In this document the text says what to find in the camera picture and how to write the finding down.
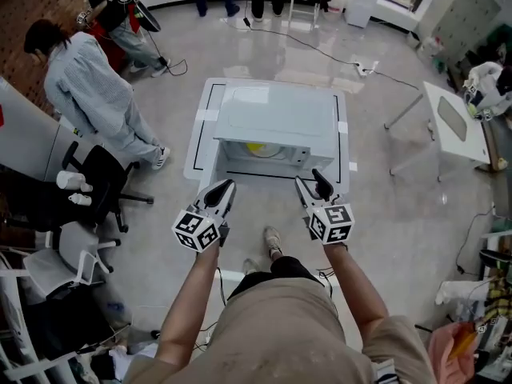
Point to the person's beige shirt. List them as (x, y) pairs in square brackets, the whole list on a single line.
[(280, 334)]

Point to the white bottle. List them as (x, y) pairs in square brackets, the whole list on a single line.
[(80, 199), (72, 180)]

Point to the white office chair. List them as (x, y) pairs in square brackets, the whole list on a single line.
[(68, 258)]

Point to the yellow corn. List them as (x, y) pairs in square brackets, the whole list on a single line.
[(254, 147)]

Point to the glass microwave turntable plate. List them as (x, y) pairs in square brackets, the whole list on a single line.
[(272, 151)]

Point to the pink bag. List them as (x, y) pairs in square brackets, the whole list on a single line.
[(448, 350)]

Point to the white microwave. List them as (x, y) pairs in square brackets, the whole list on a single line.
[(276, 114)]

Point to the person's black shorts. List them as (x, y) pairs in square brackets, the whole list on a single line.
[(276, 272)]

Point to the person's beige shoe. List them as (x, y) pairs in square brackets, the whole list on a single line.
[(250, 266), (273, 240)]

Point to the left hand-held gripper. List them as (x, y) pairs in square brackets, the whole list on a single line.
[(198, 228)]

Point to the white power strip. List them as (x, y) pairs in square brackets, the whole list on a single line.
[(366, 68)]

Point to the white step stool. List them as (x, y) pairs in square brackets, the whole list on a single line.
[(304, 10)]

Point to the small white folding table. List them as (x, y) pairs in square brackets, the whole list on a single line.
[(460, 134)]

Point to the person's left forearm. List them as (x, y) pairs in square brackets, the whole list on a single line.
[(188, 302)]

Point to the white table with black lines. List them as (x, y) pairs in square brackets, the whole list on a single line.
[(208, 134)]

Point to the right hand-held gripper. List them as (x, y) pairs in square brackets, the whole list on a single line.
[(332, 222)]

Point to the white water dispenser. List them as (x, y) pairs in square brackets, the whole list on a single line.
[(364, 2)]

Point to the grey locker cabinet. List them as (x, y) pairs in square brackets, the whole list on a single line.
[(460, 18)]

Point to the black office chair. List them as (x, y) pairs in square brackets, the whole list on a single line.
[(92, 182)]

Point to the person's right forearm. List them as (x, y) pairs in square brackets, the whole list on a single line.
[(354, 290)]

